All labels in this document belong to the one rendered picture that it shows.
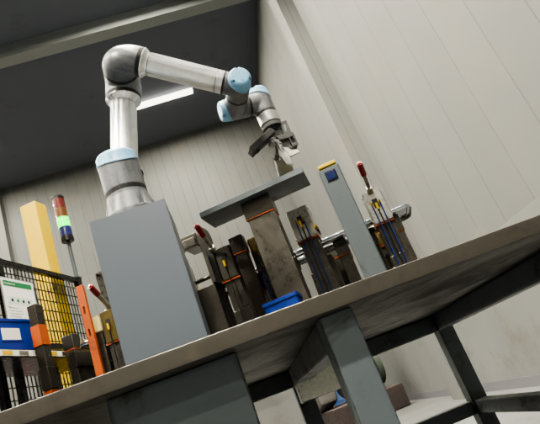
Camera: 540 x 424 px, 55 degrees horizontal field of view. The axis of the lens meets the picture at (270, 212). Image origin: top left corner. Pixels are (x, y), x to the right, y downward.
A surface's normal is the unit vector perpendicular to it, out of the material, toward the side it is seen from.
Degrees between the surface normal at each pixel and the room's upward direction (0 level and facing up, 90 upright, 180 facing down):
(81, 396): 90
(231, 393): 90
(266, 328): 90
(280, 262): 90
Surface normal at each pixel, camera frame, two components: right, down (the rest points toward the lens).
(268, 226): -0.24, -0.26
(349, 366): 0.02, -0.37
